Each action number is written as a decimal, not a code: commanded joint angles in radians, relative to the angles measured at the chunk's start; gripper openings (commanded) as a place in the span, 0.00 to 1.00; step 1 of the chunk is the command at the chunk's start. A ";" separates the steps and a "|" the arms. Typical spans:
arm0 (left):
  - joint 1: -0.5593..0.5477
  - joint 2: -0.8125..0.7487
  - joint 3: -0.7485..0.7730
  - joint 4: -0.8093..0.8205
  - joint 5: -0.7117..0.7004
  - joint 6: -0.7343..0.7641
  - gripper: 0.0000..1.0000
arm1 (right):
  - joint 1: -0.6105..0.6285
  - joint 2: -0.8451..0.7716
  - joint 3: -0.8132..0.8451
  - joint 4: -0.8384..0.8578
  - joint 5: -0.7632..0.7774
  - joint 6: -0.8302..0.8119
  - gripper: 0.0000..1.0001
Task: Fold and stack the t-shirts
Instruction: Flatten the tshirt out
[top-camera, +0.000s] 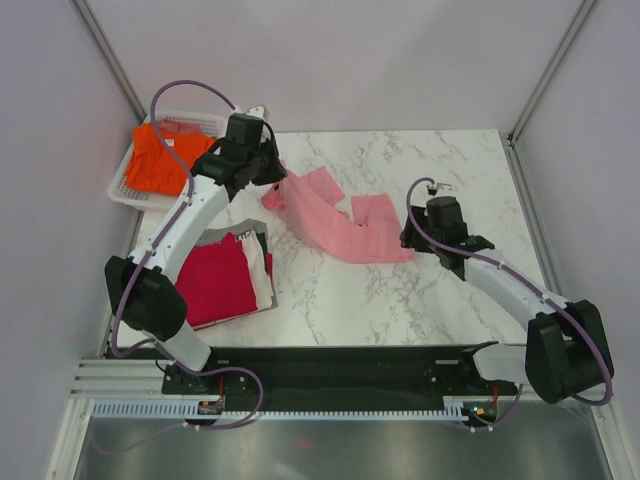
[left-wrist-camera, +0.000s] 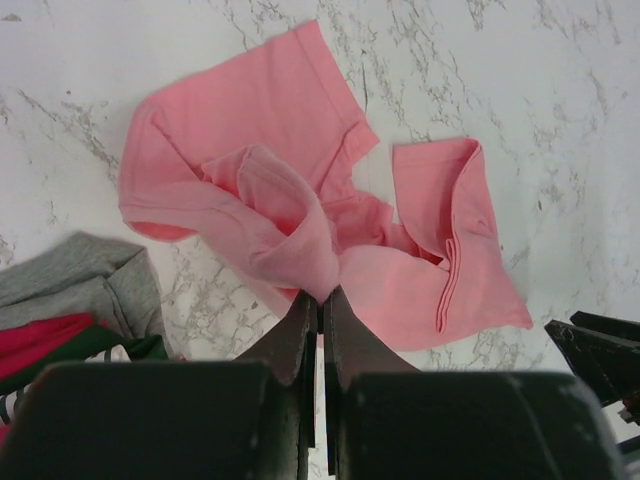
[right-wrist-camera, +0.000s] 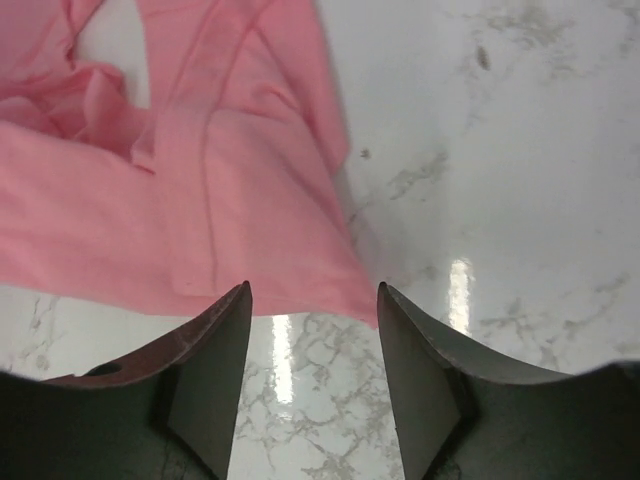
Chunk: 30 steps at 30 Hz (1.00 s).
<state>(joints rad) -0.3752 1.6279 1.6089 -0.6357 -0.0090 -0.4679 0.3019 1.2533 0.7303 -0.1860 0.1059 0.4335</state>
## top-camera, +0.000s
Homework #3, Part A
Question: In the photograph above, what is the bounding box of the folded red t shirt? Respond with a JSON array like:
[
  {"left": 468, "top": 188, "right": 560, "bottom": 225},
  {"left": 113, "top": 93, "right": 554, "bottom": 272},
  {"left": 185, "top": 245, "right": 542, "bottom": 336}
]
[{"left": 176, "top": 233, "right": 257, "bottom": 328}]

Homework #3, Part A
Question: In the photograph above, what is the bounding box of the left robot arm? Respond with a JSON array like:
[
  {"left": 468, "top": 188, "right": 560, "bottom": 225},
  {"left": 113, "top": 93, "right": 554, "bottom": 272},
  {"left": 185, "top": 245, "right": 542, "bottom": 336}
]
[{"left": 105, "top": 106, "right": 286, "bottom": 393}]

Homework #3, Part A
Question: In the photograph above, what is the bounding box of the pink t shirt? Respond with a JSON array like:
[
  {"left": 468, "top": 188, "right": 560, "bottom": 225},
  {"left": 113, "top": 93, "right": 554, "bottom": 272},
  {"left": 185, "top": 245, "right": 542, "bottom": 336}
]
[{"left": 261, "top": 167, "right": 414, "bottom": 264}]

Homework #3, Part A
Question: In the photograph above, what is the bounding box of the folded white t shirt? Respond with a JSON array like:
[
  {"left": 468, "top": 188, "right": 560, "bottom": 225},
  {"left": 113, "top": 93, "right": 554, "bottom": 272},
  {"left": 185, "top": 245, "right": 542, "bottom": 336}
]
[{"left": 236, "top": 219, "right": 277, "bottom": 311}]

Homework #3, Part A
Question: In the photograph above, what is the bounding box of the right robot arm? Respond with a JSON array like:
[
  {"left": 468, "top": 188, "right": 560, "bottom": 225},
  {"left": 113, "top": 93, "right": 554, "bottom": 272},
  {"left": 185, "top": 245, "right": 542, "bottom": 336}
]
[{"left": 400, "top": 196, "right": 614, "bottom": 404}]

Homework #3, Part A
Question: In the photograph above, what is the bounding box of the aluminium frame post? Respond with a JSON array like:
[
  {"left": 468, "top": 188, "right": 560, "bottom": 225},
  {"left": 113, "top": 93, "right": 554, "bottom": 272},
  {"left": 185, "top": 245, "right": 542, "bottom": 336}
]
[
  {"left": 503, "top": 0, "right": 599, "bottom": 149},
  {"left": 69, "top": 0, "right": 147, "bottom": 121}
]

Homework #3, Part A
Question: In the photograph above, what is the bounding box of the dark pink shirt in basket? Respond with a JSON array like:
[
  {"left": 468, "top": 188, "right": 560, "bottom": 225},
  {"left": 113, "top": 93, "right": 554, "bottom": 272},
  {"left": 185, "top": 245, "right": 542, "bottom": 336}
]
[{"left": 156, "top": 118, "right": 202, "bottom": 135}]

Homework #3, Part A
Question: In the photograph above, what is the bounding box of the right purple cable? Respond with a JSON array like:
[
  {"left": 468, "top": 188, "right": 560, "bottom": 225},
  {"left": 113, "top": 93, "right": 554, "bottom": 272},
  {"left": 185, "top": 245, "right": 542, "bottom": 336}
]
[{"left": 405, "top": 176, "right": 615, "bottom": 407}]

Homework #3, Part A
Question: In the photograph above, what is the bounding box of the right aluminium frame post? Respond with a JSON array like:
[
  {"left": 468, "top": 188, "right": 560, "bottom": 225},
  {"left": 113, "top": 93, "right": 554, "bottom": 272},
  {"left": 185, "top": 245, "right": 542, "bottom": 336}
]
[{"left": 503, "top": 0, "right": 599, "bottom": 149}]

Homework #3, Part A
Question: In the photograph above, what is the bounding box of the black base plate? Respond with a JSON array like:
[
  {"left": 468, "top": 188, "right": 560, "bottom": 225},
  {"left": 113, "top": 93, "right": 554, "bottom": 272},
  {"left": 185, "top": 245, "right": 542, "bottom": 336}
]
[{"left": 162, "top": 345, "right": 517, "bottom": 412}]

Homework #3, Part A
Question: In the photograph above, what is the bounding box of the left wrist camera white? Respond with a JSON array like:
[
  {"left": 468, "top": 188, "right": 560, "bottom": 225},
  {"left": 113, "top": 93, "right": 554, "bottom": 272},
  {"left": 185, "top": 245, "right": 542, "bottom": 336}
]
[{"left": 245, "top": 105, "right": 269, "bottom": 122}]

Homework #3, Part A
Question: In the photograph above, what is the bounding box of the white slotted cable duct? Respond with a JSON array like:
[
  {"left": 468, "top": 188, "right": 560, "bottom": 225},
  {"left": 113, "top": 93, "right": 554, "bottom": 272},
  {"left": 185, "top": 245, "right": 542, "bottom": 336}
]
[{"left": 92, "top": 399, "right": 469, "bottom": 422}]

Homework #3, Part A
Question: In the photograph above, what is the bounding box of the left aluminium frame post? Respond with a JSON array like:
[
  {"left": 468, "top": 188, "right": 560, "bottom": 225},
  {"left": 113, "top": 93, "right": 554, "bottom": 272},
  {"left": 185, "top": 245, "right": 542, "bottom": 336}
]
[{"left": 69, "top": 0, "right": 147, "bottom": 121}]

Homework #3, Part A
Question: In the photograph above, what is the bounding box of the orange t shirt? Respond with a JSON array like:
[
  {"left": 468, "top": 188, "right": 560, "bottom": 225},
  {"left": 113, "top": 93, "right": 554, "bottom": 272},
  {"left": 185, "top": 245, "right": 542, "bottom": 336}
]
[{"left": 125, "top": 123, "right": 216, "bottom": 196}]

